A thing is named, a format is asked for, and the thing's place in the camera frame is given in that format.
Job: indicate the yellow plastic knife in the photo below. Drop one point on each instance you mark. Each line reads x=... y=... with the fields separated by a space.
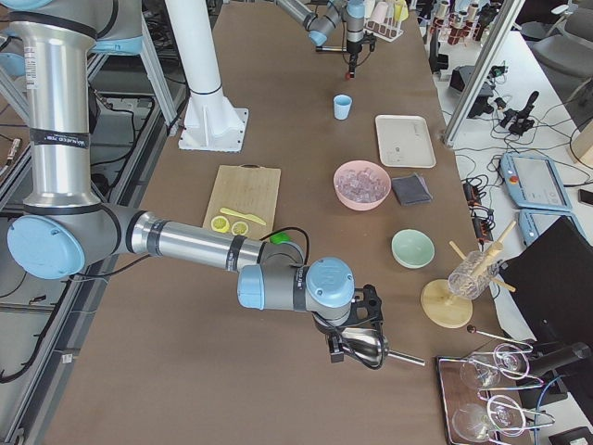
x=246 y=216

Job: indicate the bamboo cutting board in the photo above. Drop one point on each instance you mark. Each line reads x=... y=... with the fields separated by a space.
x=247 y=190

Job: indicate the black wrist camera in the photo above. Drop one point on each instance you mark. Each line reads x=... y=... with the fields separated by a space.
x=369 y=39

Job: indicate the lemon half slice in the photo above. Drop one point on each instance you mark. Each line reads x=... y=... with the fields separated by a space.
x=220 y=224
x=240 y=228

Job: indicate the light blue plastic cup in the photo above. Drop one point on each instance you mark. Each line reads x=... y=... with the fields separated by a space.
x=342 y=106

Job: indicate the wire glass holder tray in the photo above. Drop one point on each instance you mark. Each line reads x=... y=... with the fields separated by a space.
x=479 y=395

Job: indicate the aluminium frame post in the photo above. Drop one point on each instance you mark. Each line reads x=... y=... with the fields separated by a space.
x=501 y=27

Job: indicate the blue teach pendant upper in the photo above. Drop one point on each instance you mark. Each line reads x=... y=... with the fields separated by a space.
x=533 y=182

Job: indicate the clear textured glass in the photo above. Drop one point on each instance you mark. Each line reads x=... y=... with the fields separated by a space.
x=470 y=279

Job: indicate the mint green bowl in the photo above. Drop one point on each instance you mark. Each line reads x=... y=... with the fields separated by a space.
x=412 y=248

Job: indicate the blue teach pendant lower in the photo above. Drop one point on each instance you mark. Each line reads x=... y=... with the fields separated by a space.
x=533 y=222

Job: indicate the white rack with cups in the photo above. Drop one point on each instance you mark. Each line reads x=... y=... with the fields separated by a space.
x=384 y=19

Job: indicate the wine glass upper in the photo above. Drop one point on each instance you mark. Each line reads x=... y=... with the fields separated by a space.
x=487 y=369

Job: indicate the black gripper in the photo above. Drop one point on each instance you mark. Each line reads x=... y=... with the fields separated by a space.
x=353 y=47
x=334 y=349

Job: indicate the blue teach pendant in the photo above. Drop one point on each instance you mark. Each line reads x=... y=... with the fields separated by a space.
x=533 y=222
x=533 y=182

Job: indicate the green lime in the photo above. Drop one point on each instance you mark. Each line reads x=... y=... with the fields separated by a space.
x=279 y=238

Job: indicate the grey folded cloth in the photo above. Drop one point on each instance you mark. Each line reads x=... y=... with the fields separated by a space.
x=411 y=190

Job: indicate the pink bowl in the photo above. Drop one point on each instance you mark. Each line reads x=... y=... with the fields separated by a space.
x=361 y=200

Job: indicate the steel ice scoop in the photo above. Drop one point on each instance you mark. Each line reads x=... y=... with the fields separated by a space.
x=371 y=348

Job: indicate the wine glass lower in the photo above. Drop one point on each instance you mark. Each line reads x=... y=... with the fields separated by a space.
x=500 y=418

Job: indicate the cream rabbit tray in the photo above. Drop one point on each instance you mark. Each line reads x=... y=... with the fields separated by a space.
x=404 y=141

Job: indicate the wine glass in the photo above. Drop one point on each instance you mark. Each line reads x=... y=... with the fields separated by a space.
x=500 y=418
x=487 y=369

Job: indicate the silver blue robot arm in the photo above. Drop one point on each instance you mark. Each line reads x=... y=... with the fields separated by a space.
x=319 y=28
x=66 y=227

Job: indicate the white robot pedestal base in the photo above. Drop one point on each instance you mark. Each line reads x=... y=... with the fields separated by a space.
x=211 y=122

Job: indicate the wooden cup drying rack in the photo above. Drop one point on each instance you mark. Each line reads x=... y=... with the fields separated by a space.
x=444 y=308

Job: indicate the long bar spoon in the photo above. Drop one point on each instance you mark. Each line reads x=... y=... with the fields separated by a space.
x=472 y=329

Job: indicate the lemon half slice lower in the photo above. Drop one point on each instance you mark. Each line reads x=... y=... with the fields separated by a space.
x=240 y=228

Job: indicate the lemon half slice upper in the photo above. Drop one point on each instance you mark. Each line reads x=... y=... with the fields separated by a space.
x=220 y=224

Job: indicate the red wire cup rack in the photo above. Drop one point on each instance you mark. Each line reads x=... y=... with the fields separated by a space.
x=455 y=22

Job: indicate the pile of clear ice cubes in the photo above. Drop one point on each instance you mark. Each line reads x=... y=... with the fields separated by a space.
x=362 y=184

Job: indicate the black monitor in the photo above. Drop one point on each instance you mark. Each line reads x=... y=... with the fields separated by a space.
x=553 y=281

